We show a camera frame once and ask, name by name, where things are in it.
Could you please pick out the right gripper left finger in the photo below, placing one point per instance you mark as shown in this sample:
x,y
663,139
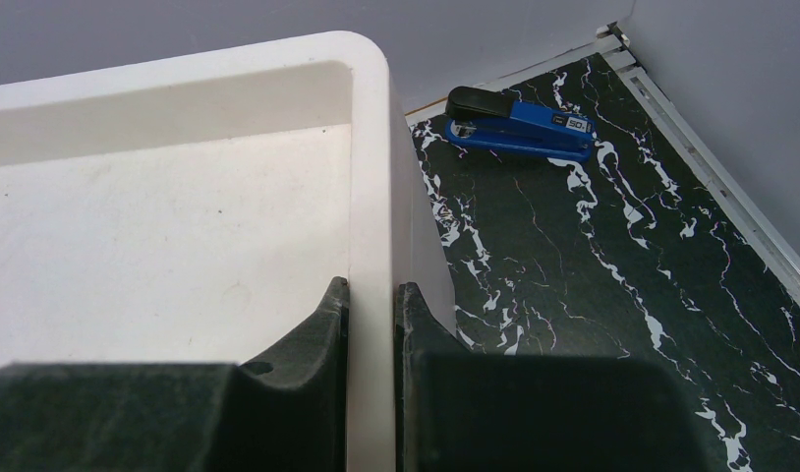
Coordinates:
x,y
283,410

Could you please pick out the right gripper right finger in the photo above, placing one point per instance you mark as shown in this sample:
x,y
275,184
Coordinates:
x,y
457,410

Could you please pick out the white drawer organizer box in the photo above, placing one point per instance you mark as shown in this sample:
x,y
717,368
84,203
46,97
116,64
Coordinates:
x,y
195,209

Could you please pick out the blue stapler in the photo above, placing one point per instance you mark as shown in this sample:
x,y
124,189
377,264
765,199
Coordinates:
x,y
479,118

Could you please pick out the aluminium rail frame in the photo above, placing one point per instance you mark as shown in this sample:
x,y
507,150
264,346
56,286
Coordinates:
x,y
612,45

